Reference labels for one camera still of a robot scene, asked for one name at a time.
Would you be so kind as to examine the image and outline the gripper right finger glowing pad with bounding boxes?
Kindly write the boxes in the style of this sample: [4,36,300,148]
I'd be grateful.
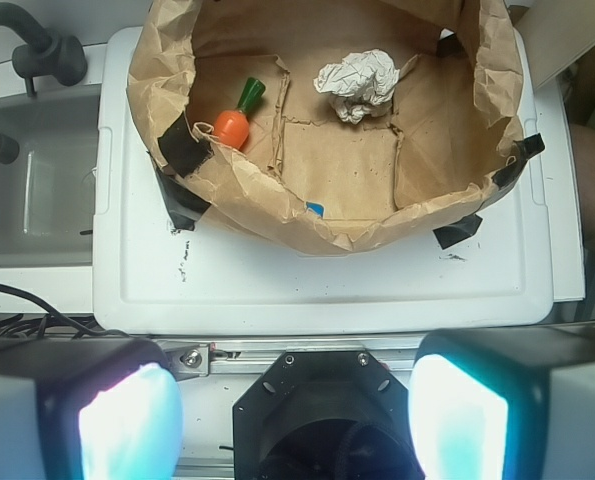
[408,324,595,479]

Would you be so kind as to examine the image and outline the black tape right rim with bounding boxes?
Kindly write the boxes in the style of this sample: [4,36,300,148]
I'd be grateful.
[492,133,545,195]

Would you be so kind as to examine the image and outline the black tape rim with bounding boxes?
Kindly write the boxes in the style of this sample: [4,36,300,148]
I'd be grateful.
[492,133,545,195]
[158,114,213,177]

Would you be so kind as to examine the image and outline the black tape left base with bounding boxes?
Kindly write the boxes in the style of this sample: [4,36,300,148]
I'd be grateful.
[153,164,211,231]

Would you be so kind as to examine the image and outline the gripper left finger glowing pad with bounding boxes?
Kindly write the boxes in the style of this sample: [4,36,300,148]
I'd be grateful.
[0,338,183,479]

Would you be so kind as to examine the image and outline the aluminium rail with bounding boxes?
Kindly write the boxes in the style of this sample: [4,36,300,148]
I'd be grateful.
[153,332,424,378]

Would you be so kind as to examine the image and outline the white toy sink basin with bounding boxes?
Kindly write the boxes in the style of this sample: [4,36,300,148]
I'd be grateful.
[0,85,101,268]

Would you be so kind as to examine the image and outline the black tape right base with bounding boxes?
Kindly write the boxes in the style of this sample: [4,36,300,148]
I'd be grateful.
[433,214,483,250]

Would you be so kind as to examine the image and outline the orange toy carrot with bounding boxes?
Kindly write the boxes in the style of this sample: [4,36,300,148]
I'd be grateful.
[213,77,266,150]

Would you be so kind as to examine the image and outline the blue sticker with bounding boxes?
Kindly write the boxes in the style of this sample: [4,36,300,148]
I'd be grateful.
[306,202,325,218]

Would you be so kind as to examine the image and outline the black cable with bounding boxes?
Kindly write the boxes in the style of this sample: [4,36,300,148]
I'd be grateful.
[0,276,128,341]

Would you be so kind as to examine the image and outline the black tape left rim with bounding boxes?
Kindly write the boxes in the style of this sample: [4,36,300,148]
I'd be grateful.
[158,114,213,177]

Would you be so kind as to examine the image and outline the white paper ball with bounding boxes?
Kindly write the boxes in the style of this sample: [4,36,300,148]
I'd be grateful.
[313,49,402,125]

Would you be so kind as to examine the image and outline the black octagonal mount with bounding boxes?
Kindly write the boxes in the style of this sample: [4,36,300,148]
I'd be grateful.
[232,351,425,479]

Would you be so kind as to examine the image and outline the black tape base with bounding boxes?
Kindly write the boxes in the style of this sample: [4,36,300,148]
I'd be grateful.
[433,214,483,250]
[153,164,211,231]

